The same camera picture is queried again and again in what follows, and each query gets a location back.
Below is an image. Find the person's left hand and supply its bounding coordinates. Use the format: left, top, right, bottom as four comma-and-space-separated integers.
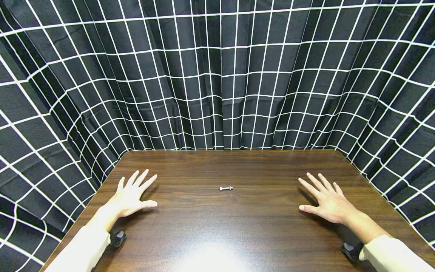
106, 169, 159, 219

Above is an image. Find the person's right hand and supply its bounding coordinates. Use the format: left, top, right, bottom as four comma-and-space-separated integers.
298, 173, 357, 225

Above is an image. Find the person's left forearm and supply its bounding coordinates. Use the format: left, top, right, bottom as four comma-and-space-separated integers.
44, 206, 121, 272

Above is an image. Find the person's right forearm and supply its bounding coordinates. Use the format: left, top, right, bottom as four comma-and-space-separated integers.
344, 210, 435, 272

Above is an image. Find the black wrist band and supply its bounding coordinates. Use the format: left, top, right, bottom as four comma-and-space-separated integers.
341, 242, 365, 264
109, 231, 127, 248

